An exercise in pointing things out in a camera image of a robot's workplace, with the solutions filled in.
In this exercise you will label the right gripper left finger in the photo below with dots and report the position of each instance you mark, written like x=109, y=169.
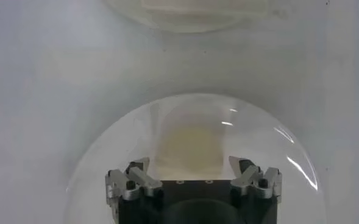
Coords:
x=136, y=179

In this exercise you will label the white round plate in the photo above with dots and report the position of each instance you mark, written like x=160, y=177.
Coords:
x=106, y=158

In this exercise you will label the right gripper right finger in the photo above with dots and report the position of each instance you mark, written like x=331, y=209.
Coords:
x=252, y=179

